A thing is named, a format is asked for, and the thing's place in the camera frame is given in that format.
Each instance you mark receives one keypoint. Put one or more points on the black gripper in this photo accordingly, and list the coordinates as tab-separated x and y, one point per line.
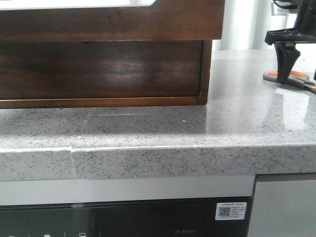
284	40

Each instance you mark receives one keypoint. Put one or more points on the dark wooden drawer cabinet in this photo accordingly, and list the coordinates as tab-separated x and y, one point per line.
205	74

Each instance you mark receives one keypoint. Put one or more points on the grey cabinet door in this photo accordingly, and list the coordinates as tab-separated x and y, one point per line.
284	205

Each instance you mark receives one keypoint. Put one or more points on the white curtain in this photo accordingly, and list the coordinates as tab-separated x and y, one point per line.
247	21

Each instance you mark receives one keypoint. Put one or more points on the grey orange handled scissors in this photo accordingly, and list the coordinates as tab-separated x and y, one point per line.
295	78

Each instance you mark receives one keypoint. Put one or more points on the black built-in appliance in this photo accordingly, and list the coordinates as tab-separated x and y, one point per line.
184	217

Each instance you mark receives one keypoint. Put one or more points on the dark wooden drawer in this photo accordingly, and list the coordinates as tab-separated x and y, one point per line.
98	69
163	20

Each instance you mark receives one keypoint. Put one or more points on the white QR code sticker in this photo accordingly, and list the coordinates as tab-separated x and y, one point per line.
230	211

